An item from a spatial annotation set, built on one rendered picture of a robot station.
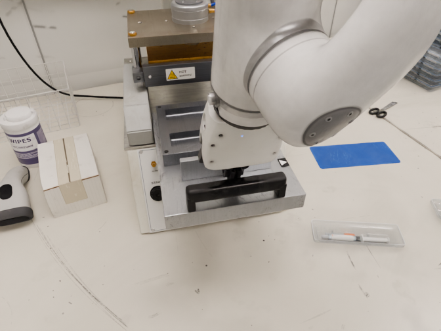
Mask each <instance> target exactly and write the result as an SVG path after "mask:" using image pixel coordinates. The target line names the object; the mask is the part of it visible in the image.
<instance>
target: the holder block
mask: <svg viewBox="0 0 441 331"><path fill-rule="evenodd" d="M206 103H207V100H203V101H196V102H185V103H178V104H166V105H159V106H156V112H157V121H158V126H159V136H160V141H161V149H162V154H163V163H164V166H173V165H179V164H180V158H188V157H193V156H198V153H199V151H200V148H201V146H202V144H201V143H200V126H201V119H202V116H203V111H204V109H205V105H206Z"/></svg>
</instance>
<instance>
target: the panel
mask: <svg viewBox="0 0 441 331"><path fill-rule="evenodd" d="M136 151H137V156H138V164H139V168H140V176H141V181H142V188H143V193H144V201H145V205H146V213H147V218H148V225H149V230H150V233H151V232H159V231H166V230H167V229H166V226H165V218H164V212H163V202H162V200H154V199H153V198H152V191H153V189H154V188H157V187H160V188H161V186H160V180H159V169H158V159H157V153H156V147H152V148H142V149H137V150H136Z"/></svg>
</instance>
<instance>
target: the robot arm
mask: <svg viewBox="0 0 441 331"><path fill-rule="evenodd" d="M322 2H323V0H216V3H215V23H214V34H213V55H212V66H211V90H212V91H213V92H211V93H208V96H207V103H206V105H205V109H204V111H203V116H202V119H201V126H200V132H199V141H200V143H201V144H202V146H201V148H200V150H199V153H198V159H199V163H204V165H205V167H206V168H207V169H212V170H219V169H221V170H222V174H223V177H227V179H235V178H239V177H241V175H243V173H244V169H247V168H248V167H249V166H252V165H257V164H265V163H268V162H271V161H273V160H274V159H275V158H276V157H277V155H278V153H279V151H280V148H281V145H282V141H284V142H285V143H287V144H289V145H291V146H295V147H310V146H314V145H316V144H319V143H322V142H324V141H325V140H327V139H329V138H330V137H333V136H335V135H336V134H337V133H338V132H340V131H341V130H342V129H344V128H345V127H346V126H347V125H348V124H350V123H352V122H353V121H354V120H355V119H356V118H357V117H358V116H360V115H361V114H362V113H363V112H365V111H366V110H367V109H368V108H369V107H370V106H371V105H373V104H374V103H375V102H377V101H378V100H379V99H380V98H381V97H382V96H383V95H384V94H385V93H387V92H388V91H389V90H390V89H391V88H393V87H394V86H395V85H396V84H397V83H398V82H399V81H400V80H401V79H402V78H403V77H404V76H405V75H406V74H407V73H408V72H409V71H410V70H411V69H412V68H413V67H414V66H415V65H416V64H417V62H418V61H419V60H420V59H421V58H422V56H423V55H424V54H425V53H426V51H427V50H428V49H429V47H430V46H431V45H432V43H433V41H434V40H435V39H436V36H437V35H438V33H439V31H440V30H441V0H362V1H361V3H360V4H359V5H358V7H357V9H356V10H355V11H354V12H353V14H352V15H351V17H350V18H349V19H348V20H347V21H346V23H345V24H344V25H343V27H342V28H341V29H340V30H339V31H338V32H337V33H336V34H335V35H334V36H333V37H332V38H331V39H330V38H328V36H327V35H326V33H325V31H324V29H323V26H322V21H321V7H322Z"/></svg>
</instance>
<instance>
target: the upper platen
mask: <svg viewBox="0 0 441 331"><path fill-rule="evenodd" d="M146 50H147V55H148V63H149V64H153V63H162V62H176V61H184V60H199V59H207V58H212V55H213V41H210V42H201V43H185V44H176V45H160V46H151V47H146Z"/></svg>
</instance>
